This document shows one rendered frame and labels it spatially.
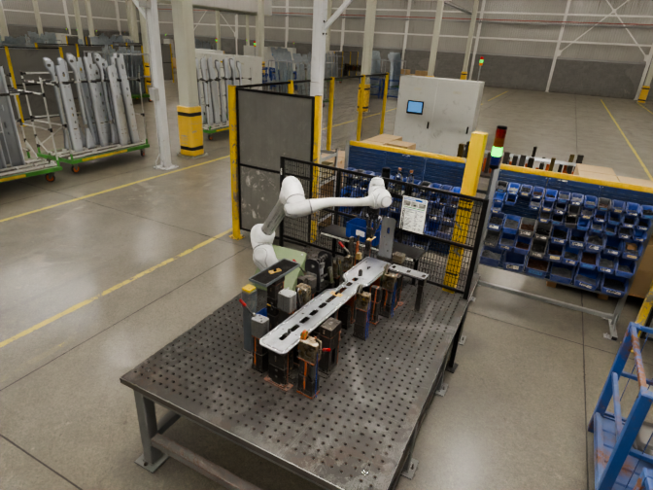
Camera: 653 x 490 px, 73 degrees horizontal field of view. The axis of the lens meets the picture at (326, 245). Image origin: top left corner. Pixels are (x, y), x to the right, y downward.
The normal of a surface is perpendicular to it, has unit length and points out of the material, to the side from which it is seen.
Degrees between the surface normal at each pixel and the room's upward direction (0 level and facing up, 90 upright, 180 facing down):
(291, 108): 89
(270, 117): 89
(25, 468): 0
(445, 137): 90
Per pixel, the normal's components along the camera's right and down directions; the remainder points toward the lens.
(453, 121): -0.46, 0.35
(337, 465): 0.06, -0.91
